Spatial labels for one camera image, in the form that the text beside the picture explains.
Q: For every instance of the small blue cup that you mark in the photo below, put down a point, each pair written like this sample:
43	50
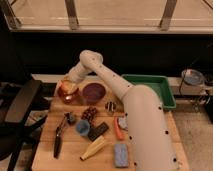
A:
83	127

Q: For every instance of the orange carrot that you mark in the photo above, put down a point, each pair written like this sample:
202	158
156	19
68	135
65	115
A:
118	132

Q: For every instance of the purple bowl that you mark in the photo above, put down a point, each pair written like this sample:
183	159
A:
93	92

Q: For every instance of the blue sponge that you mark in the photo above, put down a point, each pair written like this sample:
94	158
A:
121	156

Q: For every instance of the black office chair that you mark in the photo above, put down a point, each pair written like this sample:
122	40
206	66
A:
13	130

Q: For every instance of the grey blue cloth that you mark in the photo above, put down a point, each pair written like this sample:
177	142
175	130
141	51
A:
122	123

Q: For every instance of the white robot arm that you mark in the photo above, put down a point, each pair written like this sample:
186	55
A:
151	142

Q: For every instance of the red bowl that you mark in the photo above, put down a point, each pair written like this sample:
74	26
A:
67	98

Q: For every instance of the black rectangular block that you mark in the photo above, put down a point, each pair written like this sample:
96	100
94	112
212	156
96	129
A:
97	131

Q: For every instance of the bunch of dark grapes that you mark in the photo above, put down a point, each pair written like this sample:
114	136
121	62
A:
89	114

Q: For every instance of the green plastic tray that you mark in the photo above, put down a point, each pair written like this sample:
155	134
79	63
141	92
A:
159	84

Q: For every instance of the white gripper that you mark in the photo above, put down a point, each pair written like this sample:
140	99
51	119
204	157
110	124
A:
73	76

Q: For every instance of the wooden cutting board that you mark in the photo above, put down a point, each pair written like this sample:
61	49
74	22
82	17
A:
74	145

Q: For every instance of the yellow red apple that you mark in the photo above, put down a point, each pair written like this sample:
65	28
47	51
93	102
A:
68	87

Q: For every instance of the metal bowl on stand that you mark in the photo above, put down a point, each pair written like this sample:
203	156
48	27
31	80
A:
192	77

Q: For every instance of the yellow corn cob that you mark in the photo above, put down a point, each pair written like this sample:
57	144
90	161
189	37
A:
96	146

